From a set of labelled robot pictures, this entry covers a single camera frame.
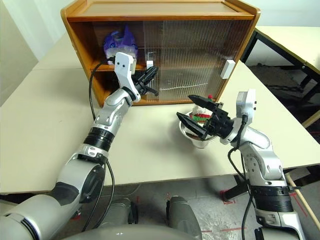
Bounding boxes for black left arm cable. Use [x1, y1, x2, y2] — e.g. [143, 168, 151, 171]
[81, 56, 117, 232]

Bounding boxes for ribbed translucent sliding door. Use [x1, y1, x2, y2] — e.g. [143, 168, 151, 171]
[159, 19, 252, 103]
[142, 21, 165, 103]

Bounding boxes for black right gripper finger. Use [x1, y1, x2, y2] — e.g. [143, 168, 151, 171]
[176, 112, 209, 141]
[187, 94, 219, 114]

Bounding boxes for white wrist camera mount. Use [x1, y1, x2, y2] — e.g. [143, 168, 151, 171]
[235, 88, 258, 126]
[113, 51, 141, 103]

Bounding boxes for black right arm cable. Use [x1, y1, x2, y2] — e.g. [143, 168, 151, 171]
[227, 112, 255, 240]

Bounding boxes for grey robot torso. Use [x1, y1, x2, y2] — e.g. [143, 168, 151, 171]
[59, 221, 203, 240]

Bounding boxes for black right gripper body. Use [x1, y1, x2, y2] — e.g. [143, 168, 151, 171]
[204, 101, 236, 140]

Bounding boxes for large white door handle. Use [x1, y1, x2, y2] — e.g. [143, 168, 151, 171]
[221, 59, 235, 80]

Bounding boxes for beige table with black frame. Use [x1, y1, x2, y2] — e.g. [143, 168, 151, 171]
[241, 24, 320, 128]

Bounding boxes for grey rounded shell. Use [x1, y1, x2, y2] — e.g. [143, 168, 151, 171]
[98, 197, 140, 226]
[166, 195, 203, 235]

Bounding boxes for brown wooden cabinet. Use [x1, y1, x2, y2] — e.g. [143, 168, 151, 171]
[60, 0, 262, 107]

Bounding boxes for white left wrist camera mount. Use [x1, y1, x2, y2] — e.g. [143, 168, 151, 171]
[113, 51, 141, 103]

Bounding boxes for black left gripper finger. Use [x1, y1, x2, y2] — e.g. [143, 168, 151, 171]
[142, 85, 160, 97]
[138, 65, 159, 85]

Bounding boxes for black table leg brace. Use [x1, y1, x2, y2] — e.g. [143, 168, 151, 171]
[223, 174, 250, 204]

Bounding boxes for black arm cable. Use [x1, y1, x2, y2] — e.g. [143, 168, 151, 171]
[81, 56, 117, 232]
[227, 112, 255, 240]

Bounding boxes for red green white toy dessert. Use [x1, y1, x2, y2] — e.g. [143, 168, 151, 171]
[189, 94, 216, 125]

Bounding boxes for purple plastic bag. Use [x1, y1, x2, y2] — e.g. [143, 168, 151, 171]
[103, 24, 140, 65]

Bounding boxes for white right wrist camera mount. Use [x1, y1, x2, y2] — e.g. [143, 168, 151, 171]
[235, 88, 258, 126]

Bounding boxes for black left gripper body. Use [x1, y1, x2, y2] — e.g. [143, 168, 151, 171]
[131, 71, 149, 97]

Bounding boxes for light wooden stick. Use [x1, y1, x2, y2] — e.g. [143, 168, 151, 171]
[284, 173, 316, 222]

